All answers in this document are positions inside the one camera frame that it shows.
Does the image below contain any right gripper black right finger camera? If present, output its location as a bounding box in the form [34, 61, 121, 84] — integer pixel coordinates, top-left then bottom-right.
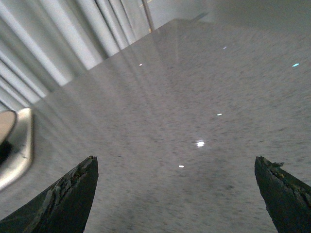
[254, 156, 311, 233]

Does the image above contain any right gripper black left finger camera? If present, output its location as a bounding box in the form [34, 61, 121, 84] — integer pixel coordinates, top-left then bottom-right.
[0, 156, 98, 233]

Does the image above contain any brown plate with black rim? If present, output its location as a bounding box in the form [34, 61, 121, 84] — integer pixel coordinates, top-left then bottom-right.
[0, 110, 17, 165]

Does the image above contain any white bear print tray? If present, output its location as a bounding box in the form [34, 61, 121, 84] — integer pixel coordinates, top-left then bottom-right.
[0, 108, 34, 191]

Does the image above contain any grey pleated curtain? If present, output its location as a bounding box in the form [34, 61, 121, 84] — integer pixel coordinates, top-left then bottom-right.
[0, 0, 154, 110]

